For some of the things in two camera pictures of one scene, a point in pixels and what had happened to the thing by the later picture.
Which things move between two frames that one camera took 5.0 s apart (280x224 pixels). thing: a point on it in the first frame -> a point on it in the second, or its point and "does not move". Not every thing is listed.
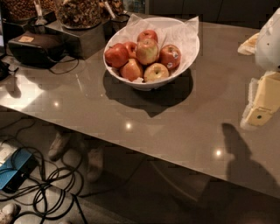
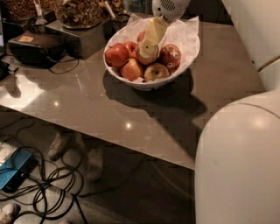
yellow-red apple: (147, 51) does not move
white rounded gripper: (269, 48) -> (170, 9)
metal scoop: (39, 20) does not move
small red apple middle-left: (131, 48) does not move
